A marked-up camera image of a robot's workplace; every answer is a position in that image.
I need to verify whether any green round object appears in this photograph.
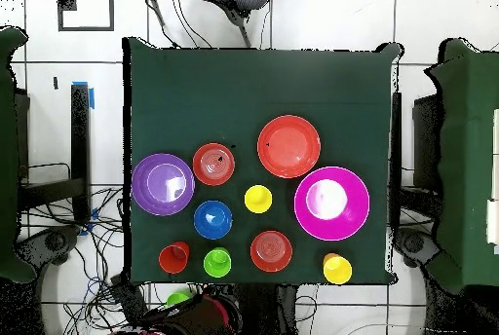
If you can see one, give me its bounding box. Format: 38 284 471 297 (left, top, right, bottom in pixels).
166 290 193 308

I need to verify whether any yellow plastic cup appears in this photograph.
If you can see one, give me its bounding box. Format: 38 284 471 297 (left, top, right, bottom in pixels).
322 254 354 286
244 183 274 215

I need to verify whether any green plastic cup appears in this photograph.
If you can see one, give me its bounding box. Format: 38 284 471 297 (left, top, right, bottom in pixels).
203 246 233 279

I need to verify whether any black power strip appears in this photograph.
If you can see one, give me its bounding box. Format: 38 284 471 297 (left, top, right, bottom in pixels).
109 272 152 331

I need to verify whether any small orange plastic bowl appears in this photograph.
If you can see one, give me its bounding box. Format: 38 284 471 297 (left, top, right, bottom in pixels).
249 230 294 274
191 142 237 187

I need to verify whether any blue tape strip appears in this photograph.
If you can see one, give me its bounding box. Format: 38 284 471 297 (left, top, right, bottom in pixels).
72 80 96 111

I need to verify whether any blue cable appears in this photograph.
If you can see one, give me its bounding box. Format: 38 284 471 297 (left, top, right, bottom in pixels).
86 275 103 298

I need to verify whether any large pink plastic bowl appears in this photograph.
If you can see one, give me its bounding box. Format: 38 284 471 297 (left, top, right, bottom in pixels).
293 166 371 242

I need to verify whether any black metal frame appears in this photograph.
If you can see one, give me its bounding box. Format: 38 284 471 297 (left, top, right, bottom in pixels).
17 83 93 224

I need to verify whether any black stand base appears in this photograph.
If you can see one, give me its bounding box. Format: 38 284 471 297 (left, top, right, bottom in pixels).
392 228 442 270
17 224 81 268

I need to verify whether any tangle of black cables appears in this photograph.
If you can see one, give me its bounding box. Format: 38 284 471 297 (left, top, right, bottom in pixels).
22 184 157 335

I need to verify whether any large orange plastic bowl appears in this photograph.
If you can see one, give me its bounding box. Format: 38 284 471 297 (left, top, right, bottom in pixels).
256 114 322 179

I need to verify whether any dark green tablecloth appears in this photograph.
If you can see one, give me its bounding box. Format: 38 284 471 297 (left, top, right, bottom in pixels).
423 37 499 295
0 25 37 283
122 36 404 287

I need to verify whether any purple plastic bowl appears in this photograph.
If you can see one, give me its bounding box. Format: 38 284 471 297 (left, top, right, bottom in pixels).
131 152 196 217

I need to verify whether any blue plastic bowl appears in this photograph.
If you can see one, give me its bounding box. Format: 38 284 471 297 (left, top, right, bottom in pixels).
193 199 234 241

